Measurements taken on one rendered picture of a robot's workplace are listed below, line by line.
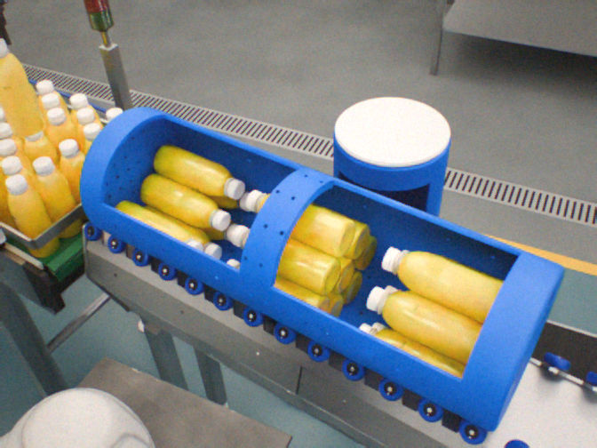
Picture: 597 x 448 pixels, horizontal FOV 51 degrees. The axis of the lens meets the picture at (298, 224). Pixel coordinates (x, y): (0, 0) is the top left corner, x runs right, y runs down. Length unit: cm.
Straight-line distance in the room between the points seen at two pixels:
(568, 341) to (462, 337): 135
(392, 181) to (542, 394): 57
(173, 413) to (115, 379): 13
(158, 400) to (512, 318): 58
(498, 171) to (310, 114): 103
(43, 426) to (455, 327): 59
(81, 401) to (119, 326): 175
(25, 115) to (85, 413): 83
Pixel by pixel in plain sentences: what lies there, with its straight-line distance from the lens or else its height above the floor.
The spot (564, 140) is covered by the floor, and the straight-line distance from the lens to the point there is 344.
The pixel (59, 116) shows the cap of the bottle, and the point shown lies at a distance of 162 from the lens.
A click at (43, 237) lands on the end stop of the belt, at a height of 97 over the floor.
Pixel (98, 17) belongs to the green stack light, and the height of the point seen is 120.
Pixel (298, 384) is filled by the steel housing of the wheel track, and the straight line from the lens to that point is 127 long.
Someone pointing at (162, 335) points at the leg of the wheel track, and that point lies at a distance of 170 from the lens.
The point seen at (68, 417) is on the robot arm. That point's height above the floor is 130.
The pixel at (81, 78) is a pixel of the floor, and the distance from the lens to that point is 406.
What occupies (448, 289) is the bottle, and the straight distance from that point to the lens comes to 101.
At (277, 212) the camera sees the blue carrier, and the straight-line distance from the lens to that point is 105.
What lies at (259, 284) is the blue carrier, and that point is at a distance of 107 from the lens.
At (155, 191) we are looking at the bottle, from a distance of 134.
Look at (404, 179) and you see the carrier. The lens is 147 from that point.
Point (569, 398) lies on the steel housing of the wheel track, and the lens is 125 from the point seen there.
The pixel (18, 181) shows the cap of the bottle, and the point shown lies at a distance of 145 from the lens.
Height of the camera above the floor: 194
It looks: 44 degrees down
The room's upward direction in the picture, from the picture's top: 3 degrees counter-clockwise
